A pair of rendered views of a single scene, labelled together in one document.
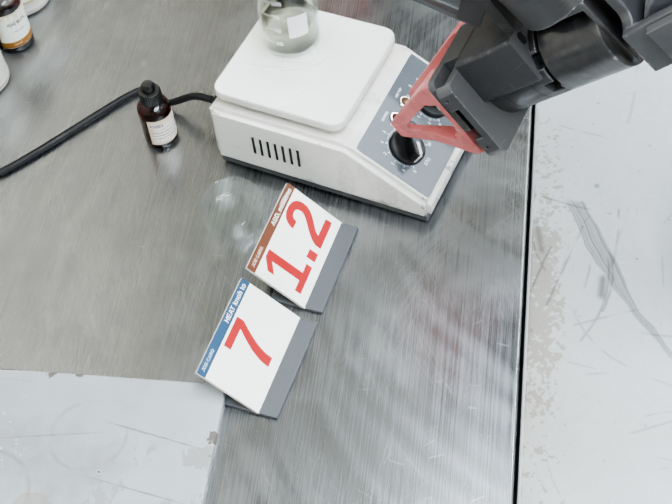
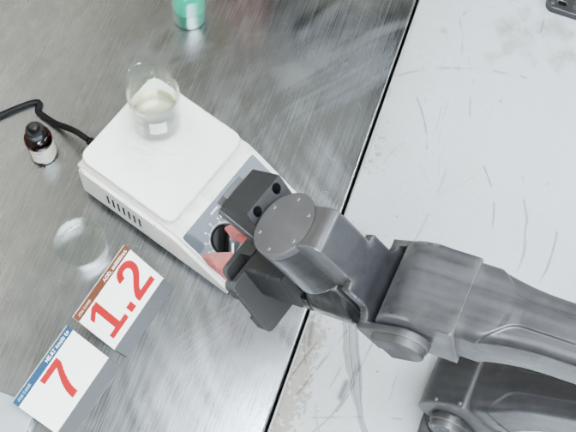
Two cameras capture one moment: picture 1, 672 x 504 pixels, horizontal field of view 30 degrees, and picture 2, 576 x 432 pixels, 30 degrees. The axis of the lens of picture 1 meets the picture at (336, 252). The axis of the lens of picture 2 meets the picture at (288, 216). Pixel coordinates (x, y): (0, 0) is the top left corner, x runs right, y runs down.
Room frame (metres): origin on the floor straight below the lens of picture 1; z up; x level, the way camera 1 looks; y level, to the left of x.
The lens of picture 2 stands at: (0.32, -0.12, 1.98)
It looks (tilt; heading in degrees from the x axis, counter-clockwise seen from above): 69 degrees down; 358
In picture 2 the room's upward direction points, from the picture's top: 8 degrees clockwise
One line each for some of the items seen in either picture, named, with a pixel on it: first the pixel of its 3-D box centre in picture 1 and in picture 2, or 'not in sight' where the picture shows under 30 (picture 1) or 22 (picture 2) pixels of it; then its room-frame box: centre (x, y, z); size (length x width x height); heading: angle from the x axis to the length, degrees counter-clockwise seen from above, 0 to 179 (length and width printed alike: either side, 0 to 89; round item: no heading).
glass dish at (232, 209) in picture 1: (233, 209); (81, 245); (0.68, 0.08, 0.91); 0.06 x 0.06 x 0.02
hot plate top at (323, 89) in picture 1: (305, 63); (162, 148); (0.77, 0.01, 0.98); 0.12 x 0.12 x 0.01; 60
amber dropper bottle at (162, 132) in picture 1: (154, 110); (38, 139); (0.78, 0.14, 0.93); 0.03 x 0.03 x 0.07
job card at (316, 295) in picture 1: (303, 247); (124, 301); (0.62, 0.03, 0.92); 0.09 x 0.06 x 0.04; 155
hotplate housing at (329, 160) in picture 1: (337, 107); (183, 180); (0.75, -0.02, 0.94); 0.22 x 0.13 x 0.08; 60
